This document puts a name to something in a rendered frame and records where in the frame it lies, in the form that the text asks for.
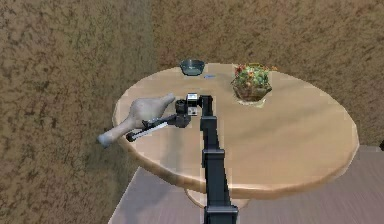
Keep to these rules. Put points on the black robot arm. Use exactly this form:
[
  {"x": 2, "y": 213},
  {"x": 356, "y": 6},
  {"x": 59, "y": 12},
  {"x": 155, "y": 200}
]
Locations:
[{"x": 213, "y": 160}]

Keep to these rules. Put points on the round light wooden table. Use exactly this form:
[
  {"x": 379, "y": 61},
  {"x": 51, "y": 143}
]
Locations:
[{"x": 266, "y": 140}]

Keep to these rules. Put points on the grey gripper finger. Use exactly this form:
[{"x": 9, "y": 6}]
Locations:
[
  {"x": 156, "y": 120},
  {"x": 146, "y": 131}
]

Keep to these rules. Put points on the potted flowering plant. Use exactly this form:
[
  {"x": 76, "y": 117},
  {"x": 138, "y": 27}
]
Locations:
[{"x": 251, "y": 83}]

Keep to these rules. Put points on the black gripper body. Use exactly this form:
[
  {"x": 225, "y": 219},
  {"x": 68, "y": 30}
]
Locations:
[{"x": 182, "y": 115}]

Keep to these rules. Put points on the dark grey bowl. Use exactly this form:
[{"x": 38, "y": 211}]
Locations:
[{"x": 192, "y": 66}]

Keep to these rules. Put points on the small blue flat object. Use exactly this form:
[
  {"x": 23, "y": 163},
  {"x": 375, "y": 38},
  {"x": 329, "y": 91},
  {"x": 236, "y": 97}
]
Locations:
[{"x": 209, "y": 76}]

